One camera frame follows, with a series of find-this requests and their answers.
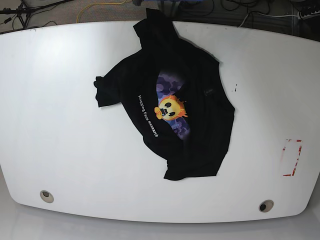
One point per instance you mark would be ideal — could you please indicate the red tape marking rectangle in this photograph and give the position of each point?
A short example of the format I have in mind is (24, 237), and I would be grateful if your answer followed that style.
(290, 157)

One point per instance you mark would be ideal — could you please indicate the table cable grommet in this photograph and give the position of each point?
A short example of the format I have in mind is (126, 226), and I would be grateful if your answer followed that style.
(46, 196)
(266, 206)

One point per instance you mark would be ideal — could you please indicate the right table cable grommet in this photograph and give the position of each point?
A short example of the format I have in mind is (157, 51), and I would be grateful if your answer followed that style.
(266, 206)

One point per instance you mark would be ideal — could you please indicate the black printed T-shirt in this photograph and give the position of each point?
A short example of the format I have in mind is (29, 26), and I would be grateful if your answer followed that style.
(173, 94)

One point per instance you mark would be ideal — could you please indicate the left table cable grommet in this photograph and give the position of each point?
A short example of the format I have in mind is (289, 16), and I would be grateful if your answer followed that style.
(46, 196)

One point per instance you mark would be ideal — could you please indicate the black tripod stand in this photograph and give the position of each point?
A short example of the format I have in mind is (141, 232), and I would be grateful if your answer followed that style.
(23, 12)

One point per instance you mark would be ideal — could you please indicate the white power strip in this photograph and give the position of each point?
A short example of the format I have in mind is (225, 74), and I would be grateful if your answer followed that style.
(309, 12)

